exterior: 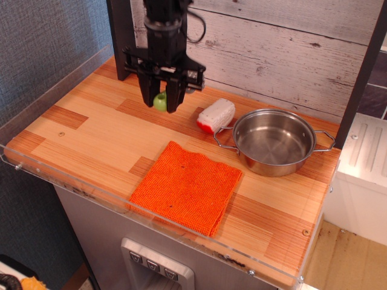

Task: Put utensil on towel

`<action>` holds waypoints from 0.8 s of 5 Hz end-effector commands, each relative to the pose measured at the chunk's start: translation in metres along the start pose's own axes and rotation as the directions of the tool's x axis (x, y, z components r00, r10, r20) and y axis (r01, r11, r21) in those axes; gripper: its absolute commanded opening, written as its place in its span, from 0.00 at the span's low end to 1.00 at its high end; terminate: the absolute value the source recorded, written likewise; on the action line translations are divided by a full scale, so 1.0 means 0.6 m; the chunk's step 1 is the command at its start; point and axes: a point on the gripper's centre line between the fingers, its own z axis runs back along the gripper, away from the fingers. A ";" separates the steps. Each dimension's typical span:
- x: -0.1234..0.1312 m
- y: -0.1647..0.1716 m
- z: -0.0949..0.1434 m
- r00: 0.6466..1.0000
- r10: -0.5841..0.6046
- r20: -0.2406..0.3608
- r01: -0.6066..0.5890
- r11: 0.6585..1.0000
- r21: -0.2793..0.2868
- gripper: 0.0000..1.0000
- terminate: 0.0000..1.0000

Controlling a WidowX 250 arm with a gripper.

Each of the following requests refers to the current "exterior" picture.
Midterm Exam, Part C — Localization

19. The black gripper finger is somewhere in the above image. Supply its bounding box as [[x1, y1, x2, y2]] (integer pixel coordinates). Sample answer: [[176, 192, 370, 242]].
[[138, 71, 160, 108], [166, 79, 186, 114]]

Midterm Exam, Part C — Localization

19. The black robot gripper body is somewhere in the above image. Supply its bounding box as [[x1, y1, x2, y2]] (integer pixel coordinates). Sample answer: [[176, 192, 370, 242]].
[[123, 18, 206, 91]]

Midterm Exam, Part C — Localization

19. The green handled grey spatula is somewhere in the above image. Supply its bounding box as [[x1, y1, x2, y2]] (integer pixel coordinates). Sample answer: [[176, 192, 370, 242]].
[[152, 85, 197, 113]]

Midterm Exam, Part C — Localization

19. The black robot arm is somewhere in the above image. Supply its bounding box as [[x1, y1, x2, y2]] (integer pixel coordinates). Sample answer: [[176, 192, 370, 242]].
[[123, 1, 206, 114]]

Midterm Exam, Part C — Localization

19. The orange knitted towel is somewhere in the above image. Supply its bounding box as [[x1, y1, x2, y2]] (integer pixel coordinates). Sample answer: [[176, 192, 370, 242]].
[[129, 141, 242, 237]]

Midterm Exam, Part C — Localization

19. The white and red toy sushi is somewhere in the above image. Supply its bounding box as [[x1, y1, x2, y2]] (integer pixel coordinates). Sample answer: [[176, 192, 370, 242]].
[[197, 98, 236, 135]]

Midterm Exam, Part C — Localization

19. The stainless steel pot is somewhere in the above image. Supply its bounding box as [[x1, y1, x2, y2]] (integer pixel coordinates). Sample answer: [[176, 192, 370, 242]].
[[213, 109, 336, 177]]

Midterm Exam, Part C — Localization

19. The clear acrylic table guard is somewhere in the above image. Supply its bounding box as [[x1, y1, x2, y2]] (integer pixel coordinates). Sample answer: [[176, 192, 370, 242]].
[[1, 59, 339, 289]]

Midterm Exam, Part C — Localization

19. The grey toy fridge cabinet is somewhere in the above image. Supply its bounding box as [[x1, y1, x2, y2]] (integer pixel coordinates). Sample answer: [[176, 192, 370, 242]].
[[55, 186, 274, 289]]

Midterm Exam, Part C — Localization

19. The silver dispenser button panel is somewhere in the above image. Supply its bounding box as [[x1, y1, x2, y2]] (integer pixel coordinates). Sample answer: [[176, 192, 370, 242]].
[[120, 237, 195, 289]]

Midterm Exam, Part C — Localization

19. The white toy cabinet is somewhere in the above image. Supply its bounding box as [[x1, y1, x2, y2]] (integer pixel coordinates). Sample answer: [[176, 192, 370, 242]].
[[323, 114, 386, 245]]

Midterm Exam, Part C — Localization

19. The yellow and black object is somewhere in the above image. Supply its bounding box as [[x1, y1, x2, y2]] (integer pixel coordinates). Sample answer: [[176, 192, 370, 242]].
[[1, 274, 47, 290]]

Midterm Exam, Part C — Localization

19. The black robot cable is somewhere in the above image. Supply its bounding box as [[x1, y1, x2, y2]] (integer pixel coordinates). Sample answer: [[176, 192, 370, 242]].
[[184, 8, 207, 44]]

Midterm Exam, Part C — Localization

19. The dark vertical post left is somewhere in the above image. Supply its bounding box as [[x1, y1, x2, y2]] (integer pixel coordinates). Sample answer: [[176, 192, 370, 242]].
[[106, 0, 138, 81]]

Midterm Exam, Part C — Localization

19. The dark vertical post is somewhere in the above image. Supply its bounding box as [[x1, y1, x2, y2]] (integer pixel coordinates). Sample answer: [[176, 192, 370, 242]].
[[335, 1, 386, 149], [106, 0, 138, 81]]

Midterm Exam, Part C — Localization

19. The dark vertical post right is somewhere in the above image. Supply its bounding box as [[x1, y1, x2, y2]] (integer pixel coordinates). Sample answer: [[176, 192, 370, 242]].
[[335, 1, 386, 149]]

